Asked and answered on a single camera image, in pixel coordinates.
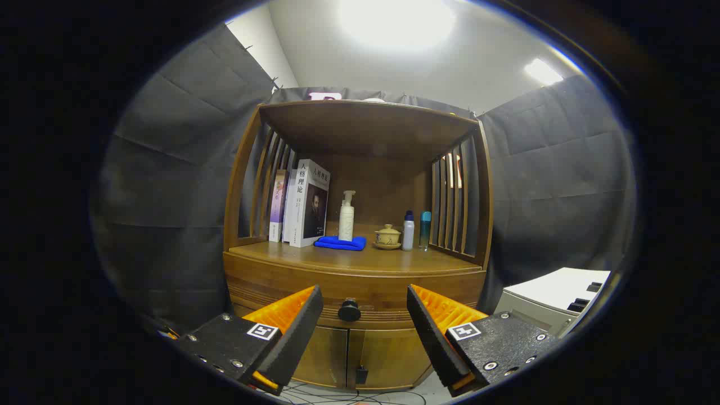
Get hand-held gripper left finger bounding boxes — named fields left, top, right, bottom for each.
left=160, top=285, right=324, bottom=396

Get large white portrait book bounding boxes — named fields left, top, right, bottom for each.
left=289, top=159, right=331, bottom=248

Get rectangular ceiling light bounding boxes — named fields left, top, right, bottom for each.
left=523, top=58, right=565, bottom=86

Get black floor cables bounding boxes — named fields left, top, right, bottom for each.
left=276, top=382, right=428, bottom=405

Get wooden drawer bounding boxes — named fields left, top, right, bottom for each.
left=228, top=273, right=485, bottom=331

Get black drawer knob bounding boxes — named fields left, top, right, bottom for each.
left=337, top=298, right=362, bottom=323

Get wooden cabinet door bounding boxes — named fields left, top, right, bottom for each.
left=347, top=328, right=434, bottom=390
left=292, top=325, right=349, bottom=389

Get purple book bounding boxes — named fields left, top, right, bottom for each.
left=268, top=169, right=289, bottom=243

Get wooden cabinet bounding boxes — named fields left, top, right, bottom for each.
left=223, top=100, right=494, bottom=392

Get yellow lidded teacup with saucer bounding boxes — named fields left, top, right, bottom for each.
left=372, top=224, right=402, bottom=250

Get white pump bottle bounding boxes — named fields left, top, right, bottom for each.
left=338, top=190, right=357, bottom=242

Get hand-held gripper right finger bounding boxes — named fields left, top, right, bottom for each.
left=406, top=284, right=563, bottom=398

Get black backdrop cloth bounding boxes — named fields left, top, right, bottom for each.
left=90, top=22, right=639, bottom=338

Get thin white book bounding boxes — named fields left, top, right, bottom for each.
left=281, top=169, right=299, bottom=244

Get blue folded cloth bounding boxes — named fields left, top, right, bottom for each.
left=313, top=235, right=367, bottom=251

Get wooden countertop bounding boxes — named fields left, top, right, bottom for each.
left=229, top=241, right=484, bottom=276

